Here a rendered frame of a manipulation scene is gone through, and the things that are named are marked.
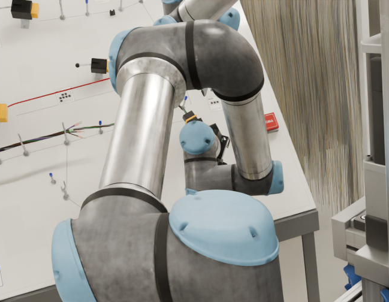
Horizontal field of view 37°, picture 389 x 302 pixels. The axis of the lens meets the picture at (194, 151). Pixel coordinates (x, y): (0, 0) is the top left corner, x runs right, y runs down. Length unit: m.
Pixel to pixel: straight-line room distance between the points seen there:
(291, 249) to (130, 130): 1.07
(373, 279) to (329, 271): 2.20
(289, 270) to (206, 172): 0.64
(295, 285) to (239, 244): 1.26
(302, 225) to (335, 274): 1.27
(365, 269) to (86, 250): 0.37
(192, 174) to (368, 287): 0.58
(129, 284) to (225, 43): 0.46
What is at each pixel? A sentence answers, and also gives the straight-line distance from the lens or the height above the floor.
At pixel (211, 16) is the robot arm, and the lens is 1.17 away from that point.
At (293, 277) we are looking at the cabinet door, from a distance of 1.86.
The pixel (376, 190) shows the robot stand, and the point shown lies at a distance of 0.79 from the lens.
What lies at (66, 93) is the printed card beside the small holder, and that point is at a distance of 1.75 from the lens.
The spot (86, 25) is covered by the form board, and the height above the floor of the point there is 1.45.
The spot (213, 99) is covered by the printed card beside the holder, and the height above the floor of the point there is 1.19.
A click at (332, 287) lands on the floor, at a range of 2.91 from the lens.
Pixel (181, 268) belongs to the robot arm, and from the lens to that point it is 0.65.
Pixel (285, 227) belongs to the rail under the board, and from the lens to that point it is 1.71.
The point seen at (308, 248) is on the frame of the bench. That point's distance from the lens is 1.83.
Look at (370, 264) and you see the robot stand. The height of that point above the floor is 1.25.
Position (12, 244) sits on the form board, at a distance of 1.64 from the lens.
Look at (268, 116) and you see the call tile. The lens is 1.75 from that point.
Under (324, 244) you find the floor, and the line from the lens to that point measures 3.23.
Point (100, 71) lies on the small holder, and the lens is 1.72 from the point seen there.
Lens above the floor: 1.69
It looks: 21 degrees down
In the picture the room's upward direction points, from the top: 9 degrees counter-clockwise
